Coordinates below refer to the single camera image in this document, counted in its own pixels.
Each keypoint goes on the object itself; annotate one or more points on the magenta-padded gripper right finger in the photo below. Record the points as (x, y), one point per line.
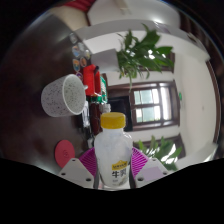
(150, 171)

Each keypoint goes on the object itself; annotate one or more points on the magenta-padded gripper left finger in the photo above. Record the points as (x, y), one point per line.
(77, 171)

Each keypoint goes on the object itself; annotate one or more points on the yellow-capped clear plastic bottle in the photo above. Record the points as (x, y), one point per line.
(112, 150)

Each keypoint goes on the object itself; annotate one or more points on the flat round red coaster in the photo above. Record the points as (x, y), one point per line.
(64, 153)

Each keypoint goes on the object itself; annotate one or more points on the small-leaved plant in white pot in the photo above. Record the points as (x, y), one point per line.
(163, 151)

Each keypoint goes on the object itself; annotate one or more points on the dark wooden glazed door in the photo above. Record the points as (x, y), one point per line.
(150, 105)

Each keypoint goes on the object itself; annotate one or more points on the white speckled mug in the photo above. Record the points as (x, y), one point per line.
(60, 98)

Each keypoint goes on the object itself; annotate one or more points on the green exit sign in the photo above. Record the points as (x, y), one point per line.
(180, 96)

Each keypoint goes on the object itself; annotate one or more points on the red plastic box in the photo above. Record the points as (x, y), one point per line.
(89, 80)

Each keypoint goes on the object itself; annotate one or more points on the large plant in white pot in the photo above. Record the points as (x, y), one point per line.
(140, 55)

